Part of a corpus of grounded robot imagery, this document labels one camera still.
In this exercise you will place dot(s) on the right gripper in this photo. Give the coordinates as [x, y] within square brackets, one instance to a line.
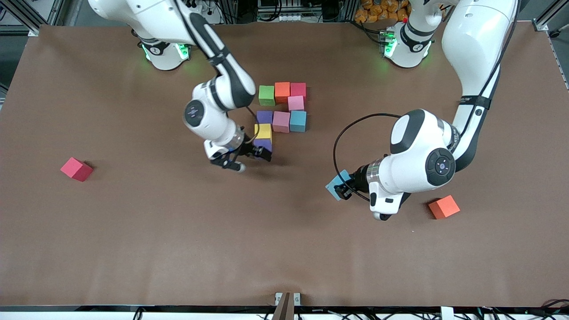
[252, 148]

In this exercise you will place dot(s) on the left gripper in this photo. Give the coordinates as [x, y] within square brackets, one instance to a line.
[354, 180]

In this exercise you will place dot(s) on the purple foam cube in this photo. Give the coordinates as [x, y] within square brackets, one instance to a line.
[262, 143]
[264, 117]

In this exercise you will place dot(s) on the light blue foam cube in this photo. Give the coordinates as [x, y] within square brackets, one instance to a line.
[298, 121]
[332, 182]

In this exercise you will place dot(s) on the yellow foam cube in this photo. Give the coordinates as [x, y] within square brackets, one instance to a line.
[263, 131]

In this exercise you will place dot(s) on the pink foam cube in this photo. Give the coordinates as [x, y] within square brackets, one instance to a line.
[296, 103]
[281, 122]

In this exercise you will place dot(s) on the green foam cube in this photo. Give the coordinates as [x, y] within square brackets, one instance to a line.
[266, 95]

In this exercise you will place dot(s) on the orange foam cube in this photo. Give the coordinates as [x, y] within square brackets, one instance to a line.
[444, 207]
[282, 92]

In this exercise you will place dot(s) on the red foam cube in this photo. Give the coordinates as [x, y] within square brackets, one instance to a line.
[76, 170]
[298, 90]

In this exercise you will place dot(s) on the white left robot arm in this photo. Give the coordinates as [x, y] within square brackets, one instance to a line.
[475, 44]

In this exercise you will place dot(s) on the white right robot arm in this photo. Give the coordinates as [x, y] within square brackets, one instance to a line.
[155, 18]

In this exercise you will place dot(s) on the brown table cover sheet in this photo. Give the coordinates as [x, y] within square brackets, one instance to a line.
[266, 244]

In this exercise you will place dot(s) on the white table edge block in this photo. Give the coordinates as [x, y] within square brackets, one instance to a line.
[446, 313]

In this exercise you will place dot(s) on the orange snack bags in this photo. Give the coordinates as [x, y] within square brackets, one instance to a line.
[375, 11]

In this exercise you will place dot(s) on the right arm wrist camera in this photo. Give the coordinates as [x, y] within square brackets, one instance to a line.
[229, 163]

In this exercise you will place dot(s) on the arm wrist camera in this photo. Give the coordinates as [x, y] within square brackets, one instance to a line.
[382, 217]
[229, 163]

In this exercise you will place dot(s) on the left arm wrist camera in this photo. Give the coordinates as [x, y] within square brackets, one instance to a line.
[382, 217]

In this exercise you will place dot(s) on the metal table edge bracket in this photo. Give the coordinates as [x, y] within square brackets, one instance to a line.
[287, 304]

